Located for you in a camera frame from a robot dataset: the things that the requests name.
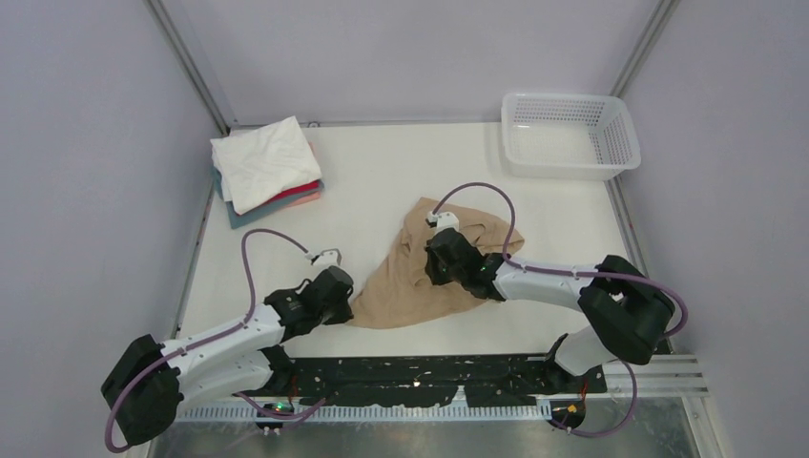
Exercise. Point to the beige t shirt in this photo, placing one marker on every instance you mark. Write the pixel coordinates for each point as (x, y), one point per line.
(399, 292)

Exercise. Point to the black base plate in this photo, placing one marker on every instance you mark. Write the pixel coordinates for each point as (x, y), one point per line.
(425, 381)

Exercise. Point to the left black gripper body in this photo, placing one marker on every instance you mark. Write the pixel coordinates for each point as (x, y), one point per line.
(335, 314)

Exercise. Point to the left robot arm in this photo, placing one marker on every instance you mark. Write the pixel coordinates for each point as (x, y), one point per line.
(152, 383)

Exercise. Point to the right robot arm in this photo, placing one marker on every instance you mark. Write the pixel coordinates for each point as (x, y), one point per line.
(627, 317)

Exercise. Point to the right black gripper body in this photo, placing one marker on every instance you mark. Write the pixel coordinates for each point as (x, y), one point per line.
(440, 272)

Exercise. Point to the red folded t shirt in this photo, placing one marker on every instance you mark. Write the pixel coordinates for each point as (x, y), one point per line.
(284, 195)

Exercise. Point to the aluminium front rail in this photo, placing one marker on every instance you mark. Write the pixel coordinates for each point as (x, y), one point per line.
(666, 376)

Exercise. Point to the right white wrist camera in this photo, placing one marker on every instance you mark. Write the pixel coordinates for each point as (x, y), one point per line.
(442, 221)

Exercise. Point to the white plastic basket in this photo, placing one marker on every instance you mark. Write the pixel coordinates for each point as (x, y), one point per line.
(568, 136)

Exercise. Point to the blue-grey folded t shirt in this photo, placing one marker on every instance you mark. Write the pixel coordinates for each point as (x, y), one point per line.
(237, 220)

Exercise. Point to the white folded t shirt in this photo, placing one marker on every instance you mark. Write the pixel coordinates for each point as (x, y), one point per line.
(259, 164)

